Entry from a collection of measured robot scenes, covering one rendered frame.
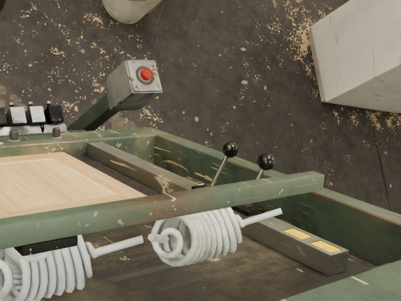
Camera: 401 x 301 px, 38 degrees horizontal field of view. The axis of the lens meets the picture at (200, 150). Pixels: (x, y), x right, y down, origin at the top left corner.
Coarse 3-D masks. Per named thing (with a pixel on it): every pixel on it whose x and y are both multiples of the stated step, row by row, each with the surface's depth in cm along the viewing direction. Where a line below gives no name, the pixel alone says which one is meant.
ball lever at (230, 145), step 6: (228, 144) 131; (234, 144) 132; (228, 150) 131; (234, 150) 131; (228, 156) 132; (222, 162) 132; (222, 168) 132; (216, 174) 132; (216, 180) 132; (204, 186) 132
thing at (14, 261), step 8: (56, 240) 49; (64, 240) 49; (72, 240) 50; (8, 248) 53; (16, 248) 48; (24, 248) 47; (32, 248) 47; (40, 248) 48; (48, 248) 48; (56, 248) 49; (8, 256) 54; (16, 256) 52; (24, 256) 51; (32, 256) 52; (40, 256) 52; (8, 264) 54; (16, 264) 54; (16, 272) 55; (16, 280) 55
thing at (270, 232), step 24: (96, 144) 173; (120, 168) 159; (144, 168) 150; (168, 192) 141; (240, 216) 120; (264, 240) 115; (288, 240) 109; (312, 240) 108; (312, 264) 105; (336, 264) 103
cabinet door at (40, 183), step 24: (0, 168) 149; (24, 168) 151; (48, 168) 152; (72, 168) 153; (0, 192) 130; (24, 192) 131; (48, 192) 133; (72, 192) 134; (96, 192) 135; (120, 192) 135; (0, 216) 115
